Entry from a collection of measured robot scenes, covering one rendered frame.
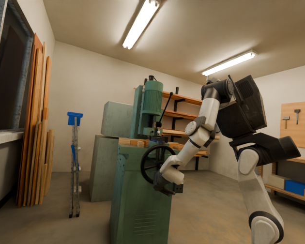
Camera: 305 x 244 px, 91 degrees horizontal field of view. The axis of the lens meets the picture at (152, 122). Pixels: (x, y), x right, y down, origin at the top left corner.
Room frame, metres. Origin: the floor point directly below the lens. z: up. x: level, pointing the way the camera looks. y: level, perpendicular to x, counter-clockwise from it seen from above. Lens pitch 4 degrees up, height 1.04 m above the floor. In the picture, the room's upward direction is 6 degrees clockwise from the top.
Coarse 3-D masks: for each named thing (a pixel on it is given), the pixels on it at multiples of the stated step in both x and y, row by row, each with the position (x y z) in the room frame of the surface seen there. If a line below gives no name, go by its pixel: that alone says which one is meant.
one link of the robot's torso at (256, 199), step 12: (240, 156) 0.85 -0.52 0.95; (252, 156) 0.81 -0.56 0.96; (240, 168) 0.85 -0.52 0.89; (252, 168) 0.82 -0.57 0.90; (240, 180) 0.85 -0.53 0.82; (252, 180) 0.82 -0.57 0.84; (252, 192) 0.84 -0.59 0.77; (264, 192) 0.82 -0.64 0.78; (252, 204) 0.83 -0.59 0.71; (264, 204) 0.80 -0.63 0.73; (252, 216) 0.82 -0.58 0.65; (264, 216) 0.78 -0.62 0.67; (276, 216) 0.78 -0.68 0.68
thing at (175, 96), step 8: (144, 80) 3.86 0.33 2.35; (136, 88) 3.58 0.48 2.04; (176, 88) 4.26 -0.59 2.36; (168, 96) 3.87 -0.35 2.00; (176, 96) 3.78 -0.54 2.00; (184, 96) 3.80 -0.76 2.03; (176, 104) 4.25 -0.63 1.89; (200, 104) 4.39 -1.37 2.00; (168, 112) 3.66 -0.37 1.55; (176, 112) 3.69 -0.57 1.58; (192, 120) 4.40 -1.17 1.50; (160, 128) 3.60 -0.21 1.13; (176, 136) 4.05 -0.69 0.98; (184, 136) 3.87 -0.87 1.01; (216, 136) 4.41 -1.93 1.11; (200, 152) 4.14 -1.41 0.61
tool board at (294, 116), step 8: (288, 104) 3.11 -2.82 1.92; (296, 104) 2.99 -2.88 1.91; (304, 104) 2.88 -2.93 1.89; (288, 112) 3.10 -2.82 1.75; (296, 112) 2.97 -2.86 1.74; (304, 112) 2.87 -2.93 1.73; (280, 120) 3.22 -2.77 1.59; (288, 120) 3.10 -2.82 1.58; (296, 120) 2.96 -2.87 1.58; (304, 120) 2.87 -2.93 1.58; (280, 128) 3.21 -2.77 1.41; (288, 128) 3.09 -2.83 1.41; (296, 128) 2.97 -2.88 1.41; (304, 128) 2.87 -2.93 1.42; (280, 136) 3.20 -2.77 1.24; (296, 136) 2.96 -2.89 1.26; (304, 136) 2.86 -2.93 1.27; (296, 144) 2.96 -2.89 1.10; (304, 144) 2.86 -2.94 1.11
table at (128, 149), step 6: (120, 144) 1.29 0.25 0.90; (126, 144) 1.34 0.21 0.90; (120, 150) 1.18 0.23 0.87; (126, 150) 1.19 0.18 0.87; (132, 150) 1.21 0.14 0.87; (138, 150) 1.22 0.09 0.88; (144, 150) 1.24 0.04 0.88; (174, 150) 1.32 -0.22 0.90; (180, 150) 1.35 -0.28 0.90; (150, 156) 1.16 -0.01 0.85; (168, 156) 1.20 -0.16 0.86
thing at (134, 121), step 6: (138, 90) 1.56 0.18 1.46; (138, 96) 1.56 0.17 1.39; (138, 102) 1.56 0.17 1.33; (138, 108) 1.56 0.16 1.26; (132, 114) 1.74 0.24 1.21; (138, 114) 1.56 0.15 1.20; (132, 120) 1.70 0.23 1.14; (132, 126) 1.65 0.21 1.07; (132, 132) 1.61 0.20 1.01; (138, 138) 1.57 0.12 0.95; (144, 138) 1.59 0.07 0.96
